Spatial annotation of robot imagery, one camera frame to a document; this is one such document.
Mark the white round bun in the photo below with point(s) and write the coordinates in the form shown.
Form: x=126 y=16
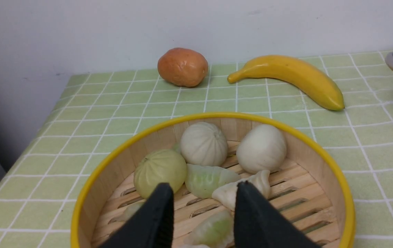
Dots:
x=204 y=144

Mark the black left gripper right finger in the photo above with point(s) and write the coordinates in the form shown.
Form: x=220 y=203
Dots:
x=257 y=224

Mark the green checked tablecloth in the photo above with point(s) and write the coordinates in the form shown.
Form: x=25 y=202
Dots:
x=98 y=112

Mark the green dumpling near front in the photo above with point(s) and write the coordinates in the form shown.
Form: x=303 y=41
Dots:
x=217 y=231

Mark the white dumpling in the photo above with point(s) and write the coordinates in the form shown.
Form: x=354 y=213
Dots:
x=226 y=194

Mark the pale green round bun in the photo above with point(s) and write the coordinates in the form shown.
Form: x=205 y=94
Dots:
x=161 y=166

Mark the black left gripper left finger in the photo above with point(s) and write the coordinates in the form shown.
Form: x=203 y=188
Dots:
x=151 y=226

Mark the yellow banana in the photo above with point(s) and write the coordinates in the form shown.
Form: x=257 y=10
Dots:
x=312 y=81

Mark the white smooth bun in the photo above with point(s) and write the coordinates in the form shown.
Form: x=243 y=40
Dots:
x=263 y=148

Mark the green dumpling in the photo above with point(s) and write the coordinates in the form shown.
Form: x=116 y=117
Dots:
x=201 y=181
x=217 y=231

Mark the yellow-rimmed bamboo steamer basket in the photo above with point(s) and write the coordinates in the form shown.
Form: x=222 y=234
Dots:
x=310 y=189

